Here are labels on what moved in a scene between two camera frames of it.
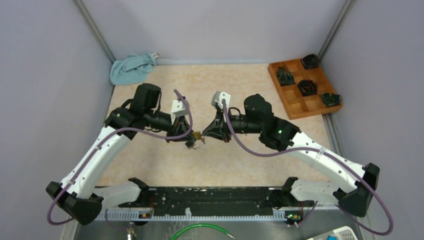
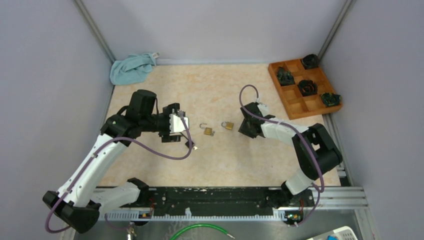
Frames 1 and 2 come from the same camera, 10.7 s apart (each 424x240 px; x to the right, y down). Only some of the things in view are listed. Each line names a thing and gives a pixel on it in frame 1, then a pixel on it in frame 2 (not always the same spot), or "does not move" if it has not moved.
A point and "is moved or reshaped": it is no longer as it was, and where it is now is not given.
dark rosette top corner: x=310 y=61 does not move
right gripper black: x=218 y=129 → x=243 y=130
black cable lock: x=189 y=144 does not move
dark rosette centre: x=307 y=87 does not move
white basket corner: x=344 y=233 does not move
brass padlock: x=197 y=135 is moved or reshaped
